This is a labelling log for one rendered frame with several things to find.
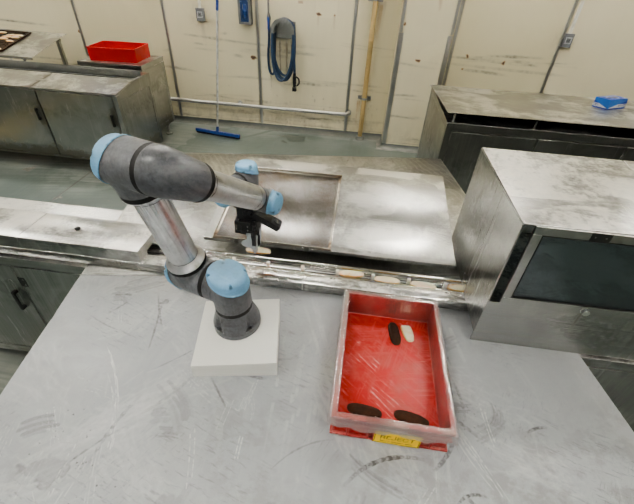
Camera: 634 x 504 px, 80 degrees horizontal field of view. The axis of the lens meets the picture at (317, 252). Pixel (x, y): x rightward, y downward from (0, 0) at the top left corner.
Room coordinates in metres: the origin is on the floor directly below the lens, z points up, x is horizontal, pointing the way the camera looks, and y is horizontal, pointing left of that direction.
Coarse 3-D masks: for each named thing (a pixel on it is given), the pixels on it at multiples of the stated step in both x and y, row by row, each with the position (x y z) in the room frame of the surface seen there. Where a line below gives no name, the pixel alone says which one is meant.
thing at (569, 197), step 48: (480, 192) 1.23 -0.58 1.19; (528, 192) 1.03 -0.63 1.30; (576, 192) 1.05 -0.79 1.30; (624, 192) 1.07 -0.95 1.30; (480, 240) 1.07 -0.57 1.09; (528, 240) 0.85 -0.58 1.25; (624, 240) 0.82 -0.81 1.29; (480, 288) 0.93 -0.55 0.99; (480, 336) 0.85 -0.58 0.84; (528, 336) 0.83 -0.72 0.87; (576, 336) 0.82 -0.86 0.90; (624, 336) 0.81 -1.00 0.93
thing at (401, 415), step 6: (348, 408) 0.57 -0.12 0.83; (354, 408) 0.57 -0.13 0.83; (360, 408) 0.57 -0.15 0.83; (366, 408) 0.57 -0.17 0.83; (372, 408) 0.57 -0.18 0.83; (360, 414) 0.55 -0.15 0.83; (366, 414) 0.55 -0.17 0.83; (372, 414) 0.55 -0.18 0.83; (378, 414) 0.55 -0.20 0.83; (396, 414) 0.56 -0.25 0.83; (402, 414) 0.56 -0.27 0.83; (408, 414) 0.56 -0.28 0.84; (414, 414) 0.56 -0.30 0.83; (402, 420) 0.54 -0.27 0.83; (408, 420) 0.54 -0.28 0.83; (414, 420) 0.54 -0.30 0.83; (420, 420) 0.54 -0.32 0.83; (426, 420) 0.54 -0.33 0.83
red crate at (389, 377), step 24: (360, 336) 0.83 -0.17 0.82; (384, 336) 0.84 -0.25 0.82; (360, 360) 0.74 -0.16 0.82; (384, 360) 0.74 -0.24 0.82; (408, 360) 0.75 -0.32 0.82; (360, 384) 0.65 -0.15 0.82; (384, 384) 0.65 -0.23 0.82; (408, 384) 0.66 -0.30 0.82; (432, 384) 0.66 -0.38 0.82; (384, 408) 0.58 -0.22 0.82; (408, 408) 0.58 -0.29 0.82; (432, 408) 0.59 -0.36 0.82; (336, 432) 0.49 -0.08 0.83; (360, 432) 0.49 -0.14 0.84
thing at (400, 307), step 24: (360, 312) 0.94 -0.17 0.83; (384, 312) 0.93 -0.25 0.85; (408, 312) 0.92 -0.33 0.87; (432, 312) 0.89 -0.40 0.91; (432, 336) 0.81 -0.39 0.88; (336, 360) 0.66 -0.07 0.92; (432, 360) 0.74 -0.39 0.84; (336, 384) 0.58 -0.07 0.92; (336, 408) 0.51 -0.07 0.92; (384, 432) 0.47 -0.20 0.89; (408, 432) 0.47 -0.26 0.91; (432, 432) 0.46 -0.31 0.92; (456, 432) 0.47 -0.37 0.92
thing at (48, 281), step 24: (96, 216) 1.47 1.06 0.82; (0, 264) 1.17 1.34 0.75; (24, 264) 1.15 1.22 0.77; (48, 264) 1.14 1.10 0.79; (72, 264) 1.12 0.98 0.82; (0, 288) 1.17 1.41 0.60; (24, 288) 1.16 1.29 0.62; (48, 288) 1.15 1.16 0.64; (0, 312) 1.18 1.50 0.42; (24, 312) 1.17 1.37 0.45; (48, 312) 1.15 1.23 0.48; (0, 336) 1.19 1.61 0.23; (24, 336) 1.18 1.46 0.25; (600, 360) 0.80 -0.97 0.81; (624, 360) 0.80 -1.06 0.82; (600, 384) 0.81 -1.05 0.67; (624, 384) 0.80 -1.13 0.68; (624, 408) 0.79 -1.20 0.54
